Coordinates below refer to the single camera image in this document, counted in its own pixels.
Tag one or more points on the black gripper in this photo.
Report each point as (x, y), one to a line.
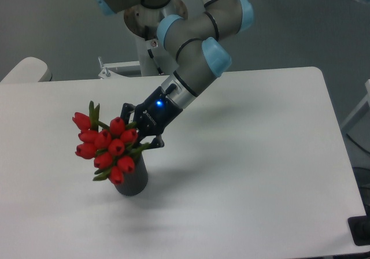
(151, 117)

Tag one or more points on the red tulip bouquet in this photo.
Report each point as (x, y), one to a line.
(113, 148)

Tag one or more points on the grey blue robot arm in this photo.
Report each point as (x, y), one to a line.
(193, 43)

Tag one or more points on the dark grey ribbed vase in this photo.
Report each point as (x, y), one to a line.
(134, 183)

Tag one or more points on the white chair armrest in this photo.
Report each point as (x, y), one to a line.
(28, 70)

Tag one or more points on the black device at table edge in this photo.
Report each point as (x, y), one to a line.
(359, 228)

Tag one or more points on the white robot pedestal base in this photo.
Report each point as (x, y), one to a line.
(153, 60)

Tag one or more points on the white furniture frame right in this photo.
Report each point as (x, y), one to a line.
(359, 111)

